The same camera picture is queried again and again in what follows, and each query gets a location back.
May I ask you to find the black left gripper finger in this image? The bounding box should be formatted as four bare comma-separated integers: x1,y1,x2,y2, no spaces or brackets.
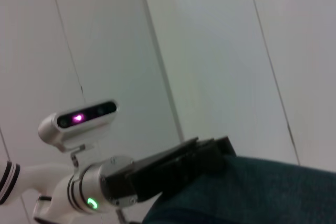
214,136,237,157

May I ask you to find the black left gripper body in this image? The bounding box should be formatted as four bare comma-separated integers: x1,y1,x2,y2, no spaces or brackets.
101,136,227,204

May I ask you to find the dark teal zip lunch bag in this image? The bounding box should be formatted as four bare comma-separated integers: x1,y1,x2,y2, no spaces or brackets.
141,154,336,224

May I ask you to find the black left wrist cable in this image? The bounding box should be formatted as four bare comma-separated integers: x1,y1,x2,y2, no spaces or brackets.
115,208,142,224

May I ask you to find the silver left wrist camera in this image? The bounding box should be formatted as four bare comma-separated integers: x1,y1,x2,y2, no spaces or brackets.
37,99,119,154

